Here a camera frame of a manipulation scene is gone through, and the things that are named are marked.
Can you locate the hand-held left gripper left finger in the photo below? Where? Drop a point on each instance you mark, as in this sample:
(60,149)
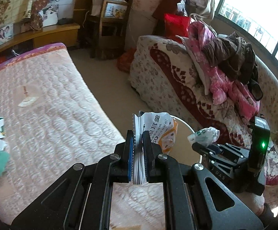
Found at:
(130,158)

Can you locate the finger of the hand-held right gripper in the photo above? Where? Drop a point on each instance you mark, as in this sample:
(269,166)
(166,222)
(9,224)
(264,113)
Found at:
(221,167)
(220,151)

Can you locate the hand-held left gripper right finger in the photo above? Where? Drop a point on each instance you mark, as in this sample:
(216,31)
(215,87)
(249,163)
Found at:
(146,158)

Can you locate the white plastic wrapper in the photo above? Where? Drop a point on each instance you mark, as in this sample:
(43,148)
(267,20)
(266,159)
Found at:
(205,135)

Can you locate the white round bin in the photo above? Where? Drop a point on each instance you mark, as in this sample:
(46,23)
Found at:
(185,148)

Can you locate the white orange snack wrapper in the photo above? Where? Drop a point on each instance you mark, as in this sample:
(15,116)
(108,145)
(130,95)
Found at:
(158,124)

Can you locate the dark cloth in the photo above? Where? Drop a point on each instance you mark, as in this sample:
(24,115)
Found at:
(255,89)

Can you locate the pink floral jacket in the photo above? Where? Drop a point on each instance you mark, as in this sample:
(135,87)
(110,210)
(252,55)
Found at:
(215,81)

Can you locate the floral covered sofa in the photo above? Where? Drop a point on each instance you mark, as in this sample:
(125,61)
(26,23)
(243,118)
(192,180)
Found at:
(163,76)

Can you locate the brown garment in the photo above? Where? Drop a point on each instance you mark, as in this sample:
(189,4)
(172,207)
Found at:
(232,55)

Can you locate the orange red floor bag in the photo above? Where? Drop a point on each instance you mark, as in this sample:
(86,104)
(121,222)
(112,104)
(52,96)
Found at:
(125,61)

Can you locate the wooden chair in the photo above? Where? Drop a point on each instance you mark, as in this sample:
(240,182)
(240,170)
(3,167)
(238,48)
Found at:
(110,26)

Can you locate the window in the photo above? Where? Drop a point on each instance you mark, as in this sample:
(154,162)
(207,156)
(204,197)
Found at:
(256,9)

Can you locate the wooden cabinet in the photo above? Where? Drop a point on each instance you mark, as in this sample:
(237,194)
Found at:
(45,33)

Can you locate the large wedding photo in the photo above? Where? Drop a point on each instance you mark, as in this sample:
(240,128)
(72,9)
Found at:
(50,15)

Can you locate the framed couple photo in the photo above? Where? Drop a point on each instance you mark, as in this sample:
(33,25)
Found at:
(4,35)

